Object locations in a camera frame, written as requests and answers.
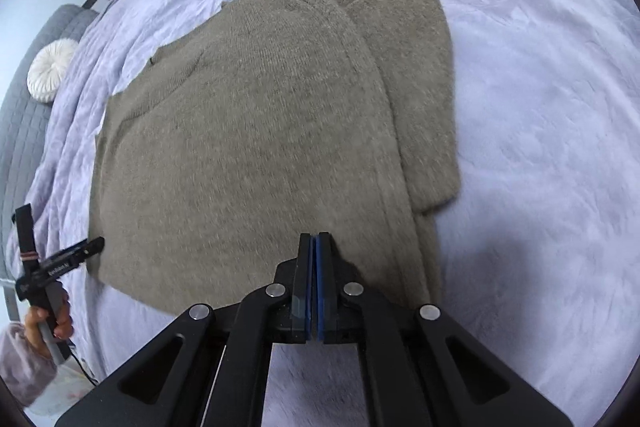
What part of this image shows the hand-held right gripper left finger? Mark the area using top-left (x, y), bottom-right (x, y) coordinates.
top-left (54, 233), bottom-right (314, 427)

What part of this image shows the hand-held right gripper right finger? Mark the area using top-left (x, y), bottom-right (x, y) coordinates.
top-left (316, 232), bottom-right (574, 427)

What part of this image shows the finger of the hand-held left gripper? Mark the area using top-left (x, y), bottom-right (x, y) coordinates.
top-left (70, 236), bottom-right (106, 269)

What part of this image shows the olive brown knit sweater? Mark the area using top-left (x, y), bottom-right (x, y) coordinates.
top-left (88, 0), bottom-right (462, 314)

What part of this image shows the person's left forearm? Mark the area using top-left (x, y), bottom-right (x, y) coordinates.
top-left (0, 321), bottom-right (60, 408)

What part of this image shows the person's left hand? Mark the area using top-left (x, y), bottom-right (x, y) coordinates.
top-left (24, 286), bottom-right (75, 349)

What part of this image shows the white plastic bag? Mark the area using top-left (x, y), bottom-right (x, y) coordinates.
top-left (27, 354), bottom-right (98, 417)

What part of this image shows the grey quilted headboard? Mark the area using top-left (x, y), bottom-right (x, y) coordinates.
top-left (0, 3), bottom-right (98, 258)

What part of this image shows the round white pleated pillow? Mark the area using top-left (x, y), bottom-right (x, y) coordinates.
top-left (27, 39), bottom-right (81, 104)

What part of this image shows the lavender plush blanket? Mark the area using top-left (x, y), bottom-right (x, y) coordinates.
top-left (10, 0), bottom-right (640, 427)

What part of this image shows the black cable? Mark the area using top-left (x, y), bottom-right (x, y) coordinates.
top-left (62, 339), bottom-right (103, 385)

